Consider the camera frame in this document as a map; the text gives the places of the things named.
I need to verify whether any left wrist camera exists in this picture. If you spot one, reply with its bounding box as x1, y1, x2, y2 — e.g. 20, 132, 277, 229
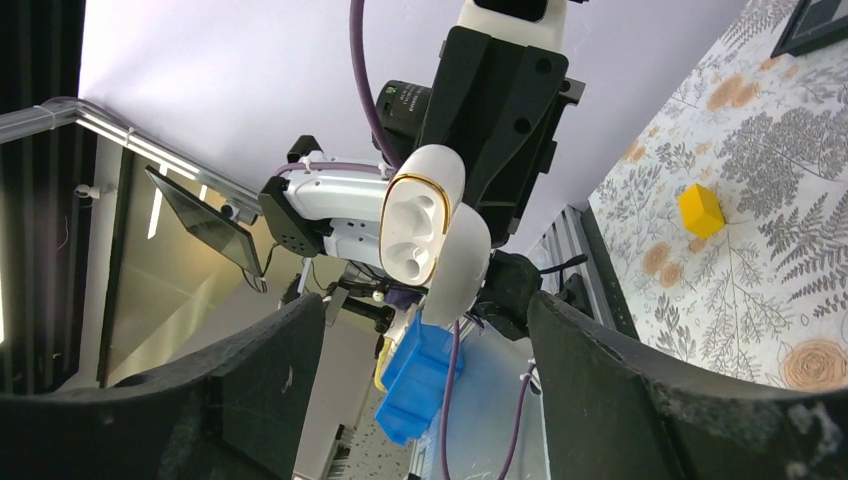
456, 1, 567, 52

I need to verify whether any floral table mat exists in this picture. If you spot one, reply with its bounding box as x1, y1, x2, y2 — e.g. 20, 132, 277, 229
589, 1, 847, 391

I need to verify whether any blue bin background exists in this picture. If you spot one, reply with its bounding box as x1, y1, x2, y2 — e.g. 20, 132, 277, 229
375, 314, 454, 445

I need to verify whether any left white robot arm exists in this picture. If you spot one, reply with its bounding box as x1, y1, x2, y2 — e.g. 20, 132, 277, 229
259, 26, 585, 286

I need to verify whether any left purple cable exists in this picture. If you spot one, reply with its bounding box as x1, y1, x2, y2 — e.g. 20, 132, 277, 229
274, 0, 405, 179

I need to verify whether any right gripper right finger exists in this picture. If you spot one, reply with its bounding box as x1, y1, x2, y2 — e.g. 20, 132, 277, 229
528, 292, 847, 479

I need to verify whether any dark monitor background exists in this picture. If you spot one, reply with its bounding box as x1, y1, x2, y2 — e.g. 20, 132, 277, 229
145, 166, 262, 277

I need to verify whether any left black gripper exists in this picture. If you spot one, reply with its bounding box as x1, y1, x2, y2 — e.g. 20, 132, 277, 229
416, 26, 570, 246

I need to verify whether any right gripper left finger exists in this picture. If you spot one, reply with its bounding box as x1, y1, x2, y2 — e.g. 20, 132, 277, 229
1, 294, 325, 479

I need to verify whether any yellow block near arm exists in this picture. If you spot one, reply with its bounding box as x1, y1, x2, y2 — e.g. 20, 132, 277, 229
678, 184, 726, 239

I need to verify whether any white earbud charging case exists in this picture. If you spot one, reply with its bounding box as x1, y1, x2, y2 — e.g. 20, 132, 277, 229
378, 144, 492, 327

